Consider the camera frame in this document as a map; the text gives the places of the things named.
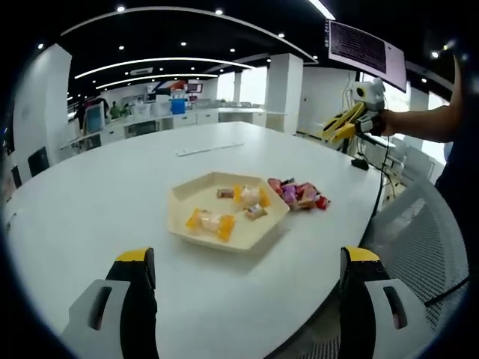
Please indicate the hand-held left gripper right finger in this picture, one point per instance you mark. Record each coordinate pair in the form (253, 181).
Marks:
(359, 299)

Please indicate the ceiling spot lights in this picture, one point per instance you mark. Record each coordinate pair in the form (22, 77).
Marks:
(121, 8)

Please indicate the orange-ended clear pastry packet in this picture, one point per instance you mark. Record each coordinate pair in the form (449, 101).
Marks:
(209, 222)
(250, 195)

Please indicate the white kiosk with blue screen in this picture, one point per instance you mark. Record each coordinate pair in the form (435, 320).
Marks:
(94, 119)

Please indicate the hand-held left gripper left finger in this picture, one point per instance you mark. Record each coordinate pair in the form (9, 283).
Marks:
(127, 299)

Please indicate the red and blue wall sign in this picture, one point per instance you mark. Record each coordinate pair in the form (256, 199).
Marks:
(176, 86)

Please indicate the white counter cabinets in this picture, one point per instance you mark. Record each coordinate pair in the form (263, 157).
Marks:
(187, 119)

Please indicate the person's right hand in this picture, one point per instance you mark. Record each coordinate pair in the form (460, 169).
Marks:
(389, 125)

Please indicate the small brown candy packet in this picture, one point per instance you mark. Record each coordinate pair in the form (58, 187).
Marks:
(225, 193)
(255, 212)

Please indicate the black rectangular panel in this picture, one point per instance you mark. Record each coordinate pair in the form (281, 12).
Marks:
(39, 161)
(15, 176)

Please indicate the white pillar with round mark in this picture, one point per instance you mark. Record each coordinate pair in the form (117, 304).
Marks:
(41, 104)

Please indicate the beige hexagonal paper container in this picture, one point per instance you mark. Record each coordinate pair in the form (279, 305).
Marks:
(202, 202)

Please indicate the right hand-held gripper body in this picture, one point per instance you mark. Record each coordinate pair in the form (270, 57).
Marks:
(370, 95)

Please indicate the cream food tongs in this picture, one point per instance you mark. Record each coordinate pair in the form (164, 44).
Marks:
(335, 125)

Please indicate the blue display stand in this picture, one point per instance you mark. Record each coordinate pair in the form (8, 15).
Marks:
(178, 106)

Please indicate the black tripod stand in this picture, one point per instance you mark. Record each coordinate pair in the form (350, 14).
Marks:
(361, 146)

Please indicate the grey mesh office chair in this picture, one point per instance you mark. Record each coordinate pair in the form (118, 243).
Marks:
(423, 232)

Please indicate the pile of snack packets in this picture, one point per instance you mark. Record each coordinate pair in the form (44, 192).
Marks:
(299, 194)

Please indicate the ceiling light strips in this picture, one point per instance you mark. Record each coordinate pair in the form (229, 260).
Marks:
(168, 60)

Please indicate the small black box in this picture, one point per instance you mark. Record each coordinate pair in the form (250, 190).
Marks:
(359, 164)

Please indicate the hanging display screen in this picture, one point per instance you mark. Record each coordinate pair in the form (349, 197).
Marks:
(359, 48)

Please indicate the ceiling air vent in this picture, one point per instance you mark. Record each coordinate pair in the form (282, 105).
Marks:
(142, 70)

